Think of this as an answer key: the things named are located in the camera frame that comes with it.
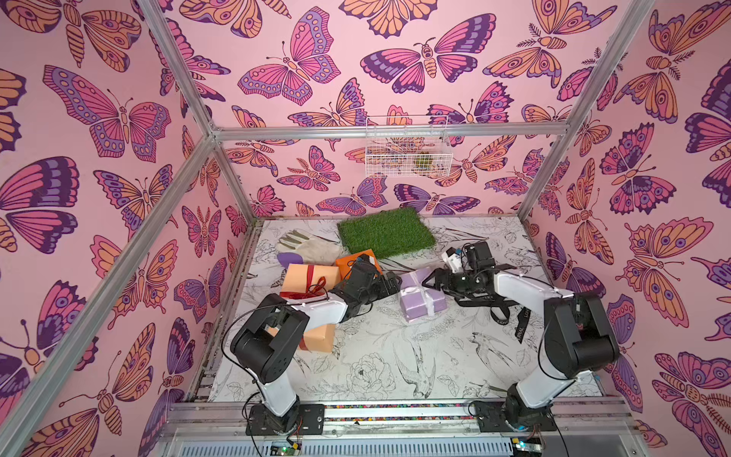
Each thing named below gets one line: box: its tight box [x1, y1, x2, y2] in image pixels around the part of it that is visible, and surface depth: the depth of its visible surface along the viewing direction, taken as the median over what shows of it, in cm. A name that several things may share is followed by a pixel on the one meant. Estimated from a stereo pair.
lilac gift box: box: [399, 266, 449, 323], surface depth 90 cm
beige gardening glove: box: [276, 228, 347, 265], surface depth 112 cm
